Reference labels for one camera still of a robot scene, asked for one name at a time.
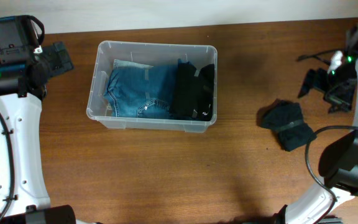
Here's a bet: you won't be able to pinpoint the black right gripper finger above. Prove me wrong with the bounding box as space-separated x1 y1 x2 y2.
298 69 316 98
328 105 352 113

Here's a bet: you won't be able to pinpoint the black garment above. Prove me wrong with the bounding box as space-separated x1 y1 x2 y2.
170 63 215 121
259 100 316 152

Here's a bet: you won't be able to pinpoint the light blue jeans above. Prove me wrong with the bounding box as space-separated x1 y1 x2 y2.
113 59 153 69

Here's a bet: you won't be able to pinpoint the dark blue jeans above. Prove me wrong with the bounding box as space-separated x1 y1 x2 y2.
104 65 178 119

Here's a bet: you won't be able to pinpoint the teal blue garment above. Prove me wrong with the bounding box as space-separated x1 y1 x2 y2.
178 58 194 67

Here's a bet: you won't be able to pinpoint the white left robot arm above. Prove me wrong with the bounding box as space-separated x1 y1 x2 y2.
0 42 77 223

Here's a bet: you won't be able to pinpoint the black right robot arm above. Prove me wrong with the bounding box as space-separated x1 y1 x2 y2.
272 24 358 224

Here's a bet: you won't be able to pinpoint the clear plastic storage container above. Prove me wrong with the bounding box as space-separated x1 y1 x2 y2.
86 40 218 134

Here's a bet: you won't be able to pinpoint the black right camera cable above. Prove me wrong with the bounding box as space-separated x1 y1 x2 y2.
296 48 358 224

